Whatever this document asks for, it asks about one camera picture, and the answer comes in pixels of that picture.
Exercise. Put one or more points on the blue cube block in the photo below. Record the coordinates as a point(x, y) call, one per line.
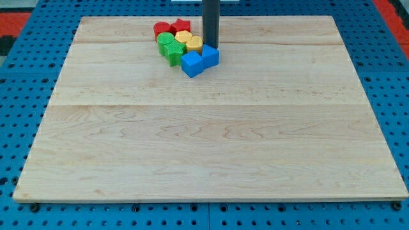
point(192, 63)

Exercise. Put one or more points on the blue triangle block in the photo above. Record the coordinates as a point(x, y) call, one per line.
point(210, 56)

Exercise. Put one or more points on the yellow heart block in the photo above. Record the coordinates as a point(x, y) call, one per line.
point(195, 44)

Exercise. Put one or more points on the green star block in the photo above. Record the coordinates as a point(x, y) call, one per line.
point(174, 51)

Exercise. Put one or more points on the light wooden board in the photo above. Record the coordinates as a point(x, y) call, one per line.
point(282, 118)

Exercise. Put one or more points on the yellow pentagon block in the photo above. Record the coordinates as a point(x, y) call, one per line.
point(183, 36)

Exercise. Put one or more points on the green cylinder block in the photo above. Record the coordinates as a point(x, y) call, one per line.
point(162, 40)

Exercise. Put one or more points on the red star block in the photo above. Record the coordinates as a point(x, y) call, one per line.
point(180, 25)

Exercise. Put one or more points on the red cylinder block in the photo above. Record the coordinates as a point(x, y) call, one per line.
point(162, 27)

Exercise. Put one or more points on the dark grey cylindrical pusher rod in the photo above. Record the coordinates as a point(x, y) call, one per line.
point(210, 20)

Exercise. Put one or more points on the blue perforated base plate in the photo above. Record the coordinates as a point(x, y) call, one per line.
point(31, 69)

